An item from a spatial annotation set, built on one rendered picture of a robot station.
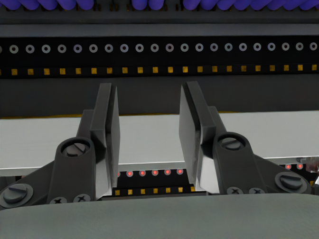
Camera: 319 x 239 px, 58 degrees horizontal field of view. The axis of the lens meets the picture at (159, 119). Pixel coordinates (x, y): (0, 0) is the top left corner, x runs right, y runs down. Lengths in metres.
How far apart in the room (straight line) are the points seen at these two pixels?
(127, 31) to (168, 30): 0.05
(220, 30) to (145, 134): 0.21
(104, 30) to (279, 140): 0.26
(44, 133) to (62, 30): 0.17
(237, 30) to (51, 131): 0.28
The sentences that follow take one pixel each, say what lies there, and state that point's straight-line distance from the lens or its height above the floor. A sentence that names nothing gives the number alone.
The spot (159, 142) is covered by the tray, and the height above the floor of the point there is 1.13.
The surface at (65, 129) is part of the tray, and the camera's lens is 0.28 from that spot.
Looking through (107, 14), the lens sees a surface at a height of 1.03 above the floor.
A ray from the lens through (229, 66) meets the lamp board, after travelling 0.42.
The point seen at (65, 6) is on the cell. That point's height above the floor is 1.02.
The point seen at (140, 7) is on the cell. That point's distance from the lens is 0.36.
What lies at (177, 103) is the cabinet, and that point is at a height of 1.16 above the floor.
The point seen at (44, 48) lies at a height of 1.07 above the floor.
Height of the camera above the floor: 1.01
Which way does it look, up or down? 23 degrees up
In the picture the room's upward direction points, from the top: 180 degrees counter-clockwise
